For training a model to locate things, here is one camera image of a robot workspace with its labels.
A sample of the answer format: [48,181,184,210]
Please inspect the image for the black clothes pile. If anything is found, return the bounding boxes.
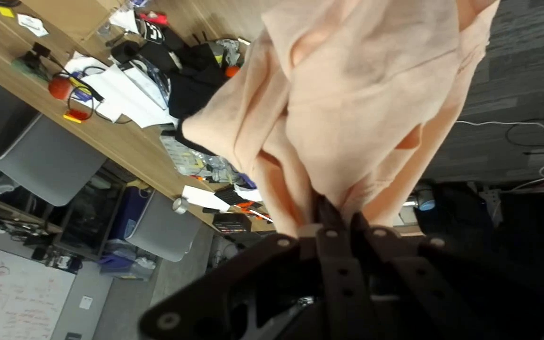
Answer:
[109,27,248,125]

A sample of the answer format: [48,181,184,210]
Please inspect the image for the grey fabric chair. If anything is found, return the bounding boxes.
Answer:
[0,112,107,208]
[122,189,203,265]

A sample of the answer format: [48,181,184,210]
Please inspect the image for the small black green device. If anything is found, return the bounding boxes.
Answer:
[20,40,56,76]

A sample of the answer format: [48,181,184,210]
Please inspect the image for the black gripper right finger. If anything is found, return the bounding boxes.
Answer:
[350,212,544,340]

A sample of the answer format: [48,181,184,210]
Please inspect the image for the small red yellow item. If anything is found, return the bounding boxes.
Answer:
[61,104,92,125]

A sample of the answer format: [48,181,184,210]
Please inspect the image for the clear plastic bag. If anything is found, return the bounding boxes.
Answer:
[158,134,239,185]

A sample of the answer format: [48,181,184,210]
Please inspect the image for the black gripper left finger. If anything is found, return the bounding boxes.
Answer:
[137,195,373,340]

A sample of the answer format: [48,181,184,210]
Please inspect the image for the whiteboard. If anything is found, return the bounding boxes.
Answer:
[0,249,77,340]

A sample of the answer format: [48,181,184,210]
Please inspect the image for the peach cloth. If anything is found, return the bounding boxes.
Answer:
[179,0,503,240]

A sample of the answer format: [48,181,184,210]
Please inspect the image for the white paper sheets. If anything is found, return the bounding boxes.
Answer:
[180,183,233,214]

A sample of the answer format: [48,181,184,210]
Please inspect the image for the white paper scrap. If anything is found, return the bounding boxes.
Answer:
[14,11,50,40]

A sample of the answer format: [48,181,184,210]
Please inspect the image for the small red plastic item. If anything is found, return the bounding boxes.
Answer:
[133,10,171,30]

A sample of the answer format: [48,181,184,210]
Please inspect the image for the red ball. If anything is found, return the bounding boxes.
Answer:
[46,74,75,102]

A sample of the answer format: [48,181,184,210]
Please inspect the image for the white papers pile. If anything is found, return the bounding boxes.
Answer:
[61,51,180,130]

